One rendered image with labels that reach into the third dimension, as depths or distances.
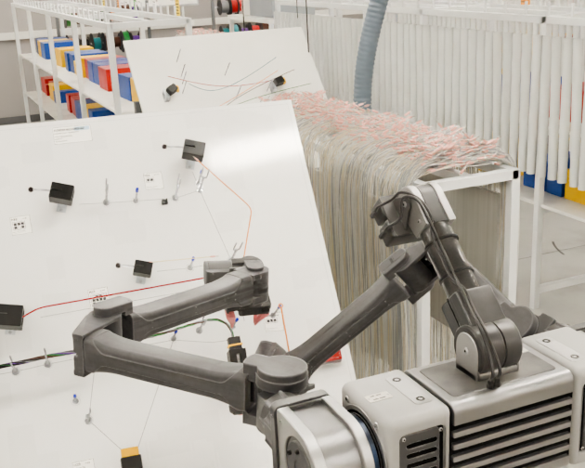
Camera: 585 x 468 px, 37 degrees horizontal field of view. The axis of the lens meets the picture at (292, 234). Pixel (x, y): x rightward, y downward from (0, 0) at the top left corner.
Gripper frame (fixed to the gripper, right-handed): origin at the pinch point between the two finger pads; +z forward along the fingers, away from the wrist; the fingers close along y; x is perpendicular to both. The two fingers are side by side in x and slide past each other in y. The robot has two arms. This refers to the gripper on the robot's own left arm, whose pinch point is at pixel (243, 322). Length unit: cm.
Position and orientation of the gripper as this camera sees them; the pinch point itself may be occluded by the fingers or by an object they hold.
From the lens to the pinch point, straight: 200.7
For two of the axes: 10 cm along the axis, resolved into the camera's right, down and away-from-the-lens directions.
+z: -1.2, 7.0, 7.0
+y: -9.6, 0.8, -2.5
